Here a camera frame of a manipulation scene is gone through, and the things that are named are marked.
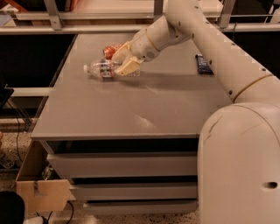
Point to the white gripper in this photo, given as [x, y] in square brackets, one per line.
[143, 46]

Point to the clear plastic water bottle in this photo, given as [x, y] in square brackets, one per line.
[102, 68]

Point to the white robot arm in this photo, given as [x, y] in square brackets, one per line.
[239, 145]

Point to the red coke can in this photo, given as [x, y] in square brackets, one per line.
[110, 50]

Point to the dark blue snack bar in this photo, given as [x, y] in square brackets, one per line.
[203, 67]

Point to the grey drawer cabinet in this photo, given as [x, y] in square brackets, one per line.
[129, 145]

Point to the brown cardboard box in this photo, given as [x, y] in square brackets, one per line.
[40, 195]

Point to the black round object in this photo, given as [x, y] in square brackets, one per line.
[12, 208]

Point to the metal shelf frame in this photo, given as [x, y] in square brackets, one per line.
[85, 16]

